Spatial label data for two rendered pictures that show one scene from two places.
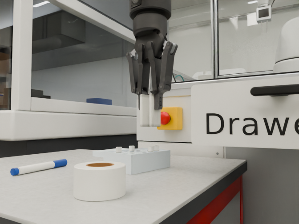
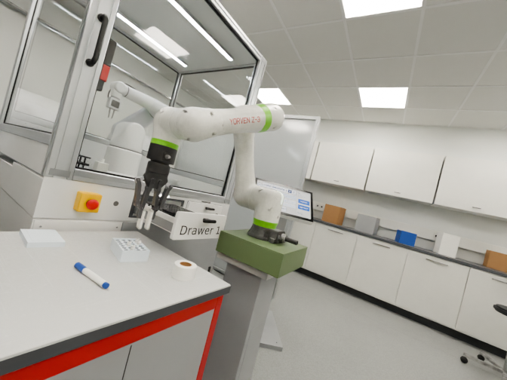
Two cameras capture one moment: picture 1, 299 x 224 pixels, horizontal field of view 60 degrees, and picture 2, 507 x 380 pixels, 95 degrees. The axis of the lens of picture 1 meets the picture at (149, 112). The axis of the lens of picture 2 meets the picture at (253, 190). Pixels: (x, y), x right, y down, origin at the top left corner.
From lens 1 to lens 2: 0.84 m
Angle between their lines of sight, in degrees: 87
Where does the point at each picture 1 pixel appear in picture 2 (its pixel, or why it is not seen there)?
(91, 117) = not seen: outside the picture
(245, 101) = (195, 221)
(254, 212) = not seen: hidden behind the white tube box
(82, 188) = (191, 276)
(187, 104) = (102, 191)
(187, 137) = (95, 216)
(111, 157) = (130, 253)
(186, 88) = (104, 179)
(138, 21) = (162, 168)
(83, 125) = not seen: outside the picture
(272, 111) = (201, 225)
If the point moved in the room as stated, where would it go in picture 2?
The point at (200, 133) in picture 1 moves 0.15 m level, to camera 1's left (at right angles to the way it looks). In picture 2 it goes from (176, 234) to (159, 242)
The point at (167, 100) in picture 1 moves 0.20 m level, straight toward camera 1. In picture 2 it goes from (84, 185) to (130, 198)
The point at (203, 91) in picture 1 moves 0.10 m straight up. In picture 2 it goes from (183, 216) to (189, 191)
